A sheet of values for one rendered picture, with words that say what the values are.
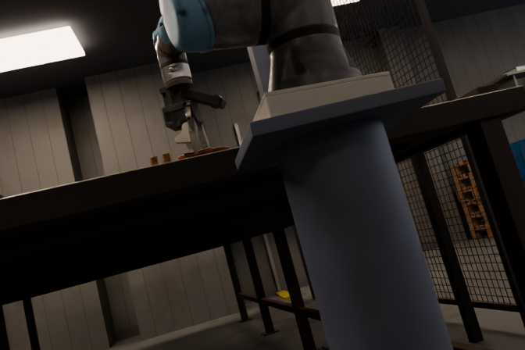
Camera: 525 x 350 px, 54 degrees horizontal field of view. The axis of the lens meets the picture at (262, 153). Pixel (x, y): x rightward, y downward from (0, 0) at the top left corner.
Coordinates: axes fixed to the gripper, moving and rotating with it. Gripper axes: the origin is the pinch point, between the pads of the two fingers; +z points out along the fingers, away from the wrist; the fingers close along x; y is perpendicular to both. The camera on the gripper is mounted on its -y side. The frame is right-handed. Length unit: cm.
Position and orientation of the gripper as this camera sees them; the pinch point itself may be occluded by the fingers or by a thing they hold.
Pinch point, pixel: (204, 153)
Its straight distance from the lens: 133.2
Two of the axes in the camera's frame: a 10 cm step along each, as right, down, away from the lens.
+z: 2.6, 9.5, -1.6
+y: -9.5, 2.8, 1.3
